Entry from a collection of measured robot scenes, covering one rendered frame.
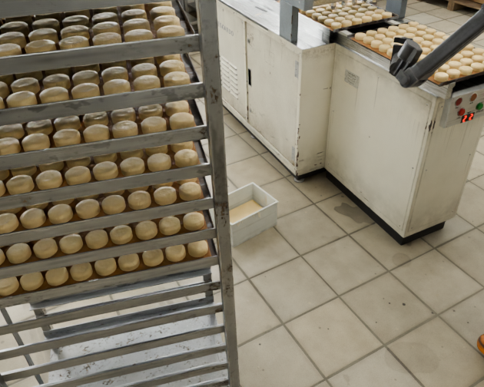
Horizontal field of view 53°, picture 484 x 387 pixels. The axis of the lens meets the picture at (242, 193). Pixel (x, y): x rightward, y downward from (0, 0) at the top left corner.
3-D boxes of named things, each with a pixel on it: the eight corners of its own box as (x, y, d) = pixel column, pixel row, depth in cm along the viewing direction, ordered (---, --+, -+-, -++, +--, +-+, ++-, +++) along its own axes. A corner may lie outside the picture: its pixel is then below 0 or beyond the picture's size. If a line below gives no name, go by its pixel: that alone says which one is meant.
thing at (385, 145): (321, 178, 290) (334, 30, 235) (367, 163, 301) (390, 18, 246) (400, 251, 239) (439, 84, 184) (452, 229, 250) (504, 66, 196)
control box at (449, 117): (438, 125, 198) (445, 94, 190) (480, 111, 206) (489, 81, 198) (444, 129, 196) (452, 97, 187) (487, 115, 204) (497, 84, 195)
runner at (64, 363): (232, 322, 137) (232, 315, 135) (234, 329, 135) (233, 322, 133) (-5, 375, 126) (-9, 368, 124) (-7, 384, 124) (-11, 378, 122)
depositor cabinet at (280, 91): (210, 101, 375) (201, -12, 323) (290, 81, 398) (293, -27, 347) (296, 188, 283) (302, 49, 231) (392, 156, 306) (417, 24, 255)
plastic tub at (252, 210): (253, 204, 272) (253, 181, 262) (278, 224, 258) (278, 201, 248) (209, 226, 258) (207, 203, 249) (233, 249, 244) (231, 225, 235)
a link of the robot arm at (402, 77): (404, 87, 170) (418, 85, 175) (423, 59, 162) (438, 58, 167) (382, 66, 175) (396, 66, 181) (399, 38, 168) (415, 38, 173)
